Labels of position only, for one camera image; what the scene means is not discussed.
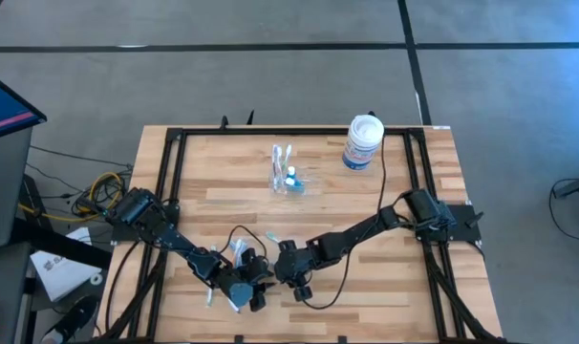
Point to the blue screen monitor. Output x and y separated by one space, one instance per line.
3 110

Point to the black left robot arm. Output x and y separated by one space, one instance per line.
175 236

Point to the black aluminium table frame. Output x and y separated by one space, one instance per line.
294 130

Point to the grey stand leg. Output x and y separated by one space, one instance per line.
578 186

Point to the person's foot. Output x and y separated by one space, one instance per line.
77 315

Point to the cluster of toothbrushes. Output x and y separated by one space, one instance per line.
287 154

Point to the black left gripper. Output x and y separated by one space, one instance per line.
239 286

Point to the blue mouthwash bottle white cap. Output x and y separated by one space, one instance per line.
291 170
290 181

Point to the blue toothbrush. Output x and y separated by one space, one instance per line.
239 247

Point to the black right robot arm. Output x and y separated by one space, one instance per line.
366 229

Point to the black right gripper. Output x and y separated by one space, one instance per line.
296 267

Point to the white label sticker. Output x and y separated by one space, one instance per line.
441 127

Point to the white paper booklet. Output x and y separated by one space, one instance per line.
60 277

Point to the white wipes canister blue label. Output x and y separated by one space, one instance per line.
363 138

